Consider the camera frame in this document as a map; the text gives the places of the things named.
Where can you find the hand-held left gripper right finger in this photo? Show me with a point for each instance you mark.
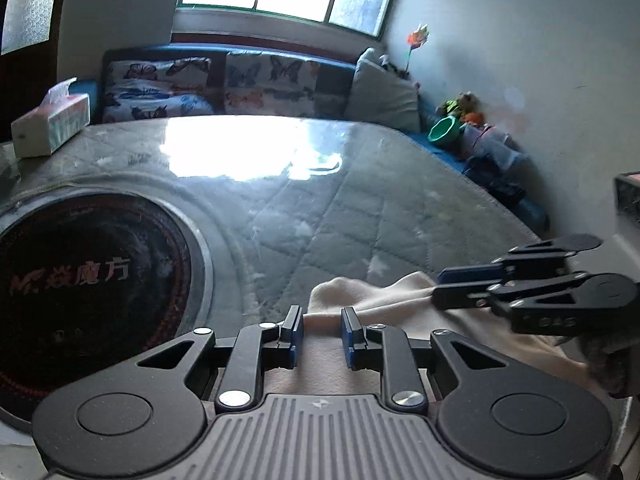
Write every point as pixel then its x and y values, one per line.
pixel 351 337

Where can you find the grey pillow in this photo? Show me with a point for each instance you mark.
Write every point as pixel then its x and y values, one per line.
pixel 385 95

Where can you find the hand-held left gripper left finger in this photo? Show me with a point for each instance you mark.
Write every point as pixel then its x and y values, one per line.
pixel 292 335

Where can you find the green plastic bowl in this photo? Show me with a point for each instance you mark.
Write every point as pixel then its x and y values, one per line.
pixel 445 131

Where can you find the dark blue clothing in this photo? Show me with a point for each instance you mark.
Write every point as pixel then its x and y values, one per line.
pixel 500 182

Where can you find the cream long-sleeve shirt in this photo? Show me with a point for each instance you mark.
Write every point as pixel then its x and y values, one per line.
pixel 400 295

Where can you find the butterfly print cushion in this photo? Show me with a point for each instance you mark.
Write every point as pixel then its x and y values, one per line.
pixel 270 85
pixel 155 90

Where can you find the blue sofa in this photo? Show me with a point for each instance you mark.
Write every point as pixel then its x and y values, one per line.
pixel 435 152

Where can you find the clear plastic bag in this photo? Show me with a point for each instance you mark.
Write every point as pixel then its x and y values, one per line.
pixel 487 142

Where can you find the dark wooden door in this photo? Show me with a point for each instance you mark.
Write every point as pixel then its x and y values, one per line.
pixel 25 15

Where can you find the white tissue box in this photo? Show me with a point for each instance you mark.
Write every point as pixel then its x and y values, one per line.
pixel 50 125

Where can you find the colourful pinwheel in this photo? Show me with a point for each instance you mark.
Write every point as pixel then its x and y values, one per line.
pixel 419 40

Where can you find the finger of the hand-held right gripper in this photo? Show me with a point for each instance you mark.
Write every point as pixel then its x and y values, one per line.
pixel 465 296
pixel 470 274

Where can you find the round black induction cooktop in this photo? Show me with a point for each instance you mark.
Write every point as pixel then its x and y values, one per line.
pixel 85 300

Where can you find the plush toy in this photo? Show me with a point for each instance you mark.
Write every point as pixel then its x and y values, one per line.
pixel 462 106

